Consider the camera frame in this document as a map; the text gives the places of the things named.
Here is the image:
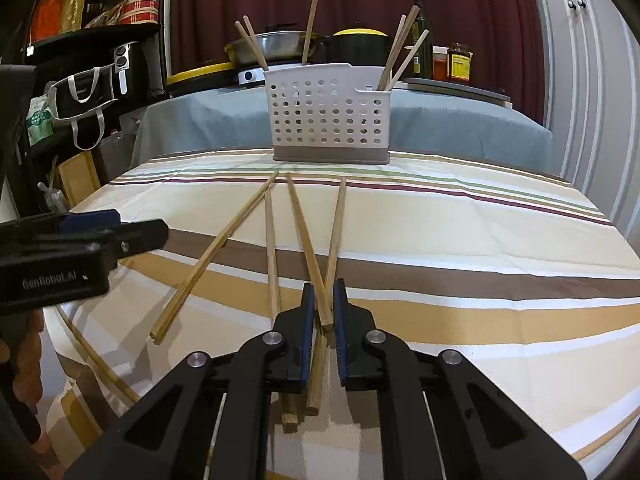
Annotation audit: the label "yellow label sauce jar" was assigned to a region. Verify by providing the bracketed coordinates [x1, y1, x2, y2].
[447, 42, 473, 84]

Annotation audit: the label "black pot yellow lid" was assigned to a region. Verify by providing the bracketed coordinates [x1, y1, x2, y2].
[326, 23, 393, 67]

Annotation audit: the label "grey cutting board tray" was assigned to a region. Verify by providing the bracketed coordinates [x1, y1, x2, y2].
[394, 78, 513, 108]

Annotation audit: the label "gold packet on shelf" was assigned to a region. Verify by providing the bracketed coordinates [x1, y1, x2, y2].
[60, 0, 85, 34]

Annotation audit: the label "person's left hand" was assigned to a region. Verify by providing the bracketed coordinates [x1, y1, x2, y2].
[1, 309, 65, 479]

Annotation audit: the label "steel wok with lid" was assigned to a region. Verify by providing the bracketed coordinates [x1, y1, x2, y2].
[224, 30, 305, 67]

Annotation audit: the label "striped tablecloth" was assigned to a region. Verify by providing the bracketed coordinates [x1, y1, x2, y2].
[44, 150, 639, 478]

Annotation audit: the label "black air fryer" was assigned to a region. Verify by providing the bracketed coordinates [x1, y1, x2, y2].
[101, 41, 151, 103]

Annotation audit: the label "white induction cooker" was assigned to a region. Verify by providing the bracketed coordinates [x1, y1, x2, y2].
[235, 63, 302, 86]

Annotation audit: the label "wooden chopstick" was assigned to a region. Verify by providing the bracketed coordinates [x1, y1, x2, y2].
[150, 171, 279, 346]
[380, 13, 407, 91]
[305, 178, 347, 416]
[243, 14, 269, 72]
[234, 21, 269, 72]
[376, 4, 420, 91]
[285, 174, 333, 330]
[265, 190, 299, 432]
[385, 29, 430, 91]
[302, 0, 319, 66]

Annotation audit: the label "perforated white utensil caddy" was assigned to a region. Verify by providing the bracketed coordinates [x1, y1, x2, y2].
[265, 63, 390, 165]

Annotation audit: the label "orange packet on shelf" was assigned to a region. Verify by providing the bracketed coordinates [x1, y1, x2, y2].
[29, 0, 63, 44]

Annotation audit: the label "wooden board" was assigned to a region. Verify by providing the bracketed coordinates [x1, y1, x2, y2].
[58, 152, 101, 207]

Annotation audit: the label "black shelf unit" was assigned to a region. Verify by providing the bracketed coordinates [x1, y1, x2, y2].
[1, 0, 167, 217]

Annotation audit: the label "flat yellow-rimmed black pan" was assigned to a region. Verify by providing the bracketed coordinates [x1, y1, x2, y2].
[165, 62, 238, 98]

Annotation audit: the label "white cabinet doors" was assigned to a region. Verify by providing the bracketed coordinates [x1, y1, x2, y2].
[536, 0, 639, 247]

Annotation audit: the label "black bag white straps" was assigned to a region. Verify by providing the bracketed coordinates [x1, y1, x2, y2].
[44, 64, 121, 152]

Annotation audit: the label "dark red curtain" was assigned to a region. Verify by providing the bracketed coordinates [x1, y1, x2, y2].
[170, 0, 544, 122]

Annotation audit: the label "grey-blue table cover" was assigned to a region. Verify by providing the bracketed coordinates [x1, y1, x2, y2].
[131, 87, 553, 174]

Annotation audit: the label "dark olive oil bottle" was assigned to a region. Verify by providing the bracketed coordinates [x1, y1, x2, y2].
[410, 0, 434, 80]

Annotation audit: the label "red white checked tin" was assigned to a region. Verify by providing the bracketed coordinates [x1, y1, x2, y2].
[117, 0, 160, 25]

